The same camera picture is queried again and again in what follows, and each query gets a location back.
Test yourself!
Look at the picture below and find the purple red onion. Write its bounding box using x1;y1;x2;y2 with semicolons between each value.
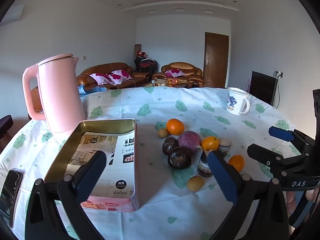
177;131;202;153

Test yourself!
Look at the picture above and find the pink electric kettle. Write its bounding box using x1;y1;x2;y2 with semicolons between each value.
22;53;87;133

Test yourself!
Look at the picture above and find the pink floral pillow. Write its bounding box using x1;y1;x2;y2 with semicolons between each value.
165;69;185;78
89;73;110;85
107;70;132;85

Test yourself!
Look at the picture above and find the person's right hand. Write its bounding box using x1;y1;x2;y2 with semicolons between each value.
286;189;316;218

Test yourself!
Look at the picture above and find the cluttered coffee table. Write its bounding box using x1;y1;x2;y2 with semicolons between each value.
144;79;200;88

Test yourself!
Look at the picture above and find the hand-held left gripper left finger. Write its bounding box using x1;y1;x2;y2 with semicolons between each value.
25;151;108;240

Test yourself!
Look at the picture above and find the white air conditioner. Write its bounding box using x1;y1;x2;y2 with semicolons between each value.
0;4;24;25

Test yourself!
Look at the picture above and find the dark purple passion fruit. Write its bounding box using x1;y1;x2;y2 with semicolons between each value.
162;136;179;155

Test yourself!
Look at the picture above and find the white green cloud tablecloth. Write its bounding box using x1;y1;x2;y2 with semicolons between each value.
0;86;304;240

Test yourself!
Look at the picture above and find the brown leather armchair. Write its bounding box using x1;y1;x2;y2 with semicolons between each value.
153;62;203;88

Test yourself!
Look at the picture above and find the stack of dark chairs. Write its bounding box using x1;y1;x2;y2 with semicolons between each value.
135;56;158;74

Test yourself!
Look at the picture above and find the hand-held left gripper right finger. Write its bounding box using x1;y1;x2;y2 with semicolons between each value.
207;151;290;240

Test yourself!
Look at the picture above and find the brown wooden door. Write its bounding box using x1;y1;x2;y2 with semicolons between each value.
203;32;229;88

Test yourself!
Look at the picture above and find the dark flat panel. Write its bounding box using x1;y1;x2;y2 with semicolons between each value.
250;71;278;105

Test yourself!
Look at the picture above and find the blue denim cloth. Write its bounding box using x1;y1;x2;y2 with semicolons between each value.
78;85;108;97

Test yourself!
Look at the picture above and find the small orange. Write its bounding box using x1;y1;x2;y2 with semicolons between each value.
201;136;220;151
228;155;245;172

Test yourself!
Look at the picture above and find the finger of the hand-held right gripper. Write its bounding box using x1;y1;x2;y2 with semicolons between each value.
269;127;319;153
247;144;310;180

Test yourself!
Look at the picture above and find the round brown biscuit sandwich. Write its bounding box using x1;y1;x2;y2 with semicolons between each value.
218;138;232;158

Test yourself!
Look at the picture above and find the white printed mug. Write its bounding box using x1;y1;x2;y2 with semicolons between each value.
226;87;250;115

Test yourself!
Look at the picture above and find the speckled dark passion fruit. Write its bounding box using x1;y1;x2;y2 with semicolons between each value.
167;147;192;169

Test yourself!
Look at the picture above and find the brown leather sofa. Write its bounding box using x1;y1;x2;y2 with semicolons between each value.
76;62;152;90

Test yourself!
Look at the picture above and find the pink tin box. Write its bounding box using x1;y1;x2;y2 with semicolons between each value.
44;119;140;213

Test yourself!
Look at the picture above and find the large orange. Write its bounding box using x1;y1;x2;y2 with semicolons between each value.
166;119;185;135

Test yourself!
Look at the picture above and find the black smartphone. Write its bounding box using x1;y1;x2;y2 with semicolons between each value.
0;170;24;228

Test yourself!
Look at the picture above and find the dark wooden chair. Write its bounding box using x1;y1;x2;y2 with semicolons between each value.
0;115;14;153

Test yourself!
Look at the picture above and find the printed paper sheet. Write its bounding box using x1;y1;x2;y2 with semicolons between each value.
68;132;137;200

